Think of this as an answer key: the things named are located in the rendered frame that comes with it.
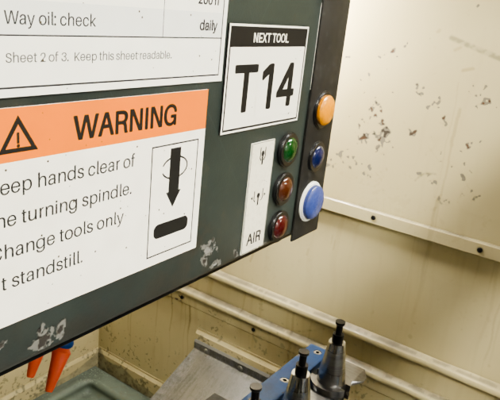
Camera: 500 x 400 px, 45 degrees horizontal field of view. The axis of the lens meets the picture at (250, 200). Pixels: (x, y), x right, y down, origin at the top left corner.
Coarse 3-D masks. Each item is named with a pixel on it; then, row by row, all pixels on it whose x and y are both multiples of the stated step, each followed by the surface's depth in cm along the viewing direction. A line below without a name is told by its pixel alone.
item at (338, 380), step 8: (328, 344) 92; (336, 344) 91; (344, 344) 91; (328, 352) 91; (336, 352) 91; (344, 352) 91; (328, 360) 91; (336, 360) 91; (344, 360) 92; (320, 368) 93; (328, 368) 91; (336, 368) 91; (344, 368) 92; (320, 376) 93; (328, 376) 92; (336, 376) 91; (344, 376) 93; (328, 384) 92; (336, 384) 92
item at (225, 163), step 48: (240, 0) 37; (288, 0) 42; (48, 96) 28; (96, 96) 30; (240, 144) 42; (240, 192) 43; (240, 240) 45; (144, 288) 37; (0, 336) 29; (48, 336) 31
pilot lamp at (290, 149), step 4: (288, 140) 46; (292, 140) 46; (296, 140) 47; (288, 144) 46; (292, 144) 46; (296, 144) 47; (284, 148) 46; (288, 148) 46; (292, 148) 46; (296, 148) 47; (284, 152) 46; (288, 152) 46; (292, 152) 46; (296, 152) 47; (284, 156) 46; (288, 156) 46; (292, 156) 47; (288, 160) 47
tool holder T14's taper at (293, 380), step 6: (294, 378) 82; (300, 378) 82; (306, 378) 82; (288, 384) 83; (294, 384) 82; (300, 384) 82; (306, 384) 82; (288, 390) 83; (294, 390) 82; (300, 390) 82; (306, 390) 82; (288, 396) 83; (294, 396) 82; (300, 396) 82; (306, 396) 83
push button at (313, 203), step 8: (312, 192) 51; (320, 192) 52; (304, 200) 51; (312, 200) 51; (320, 200) 52; (304, 208) 51; (312, 208) 51; (320, 208) 53; (304, 216) 52; (312, 216) 52
